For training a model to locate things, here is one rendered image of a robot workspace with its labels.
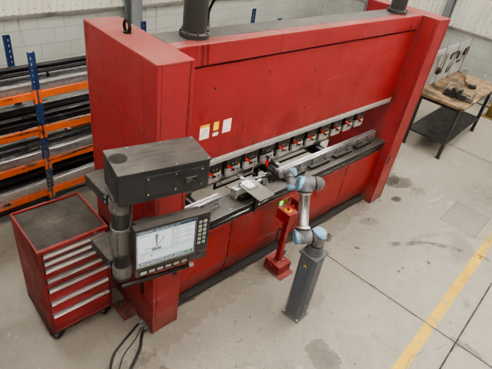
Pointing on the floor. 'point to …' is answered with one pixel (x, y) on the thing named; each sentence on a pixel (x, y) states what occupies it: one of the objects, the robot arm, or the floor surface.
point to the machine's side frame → (399, 97)
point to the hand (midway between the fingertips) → (258, 176)
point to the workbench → (449, 99)
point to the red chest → (63, 261)
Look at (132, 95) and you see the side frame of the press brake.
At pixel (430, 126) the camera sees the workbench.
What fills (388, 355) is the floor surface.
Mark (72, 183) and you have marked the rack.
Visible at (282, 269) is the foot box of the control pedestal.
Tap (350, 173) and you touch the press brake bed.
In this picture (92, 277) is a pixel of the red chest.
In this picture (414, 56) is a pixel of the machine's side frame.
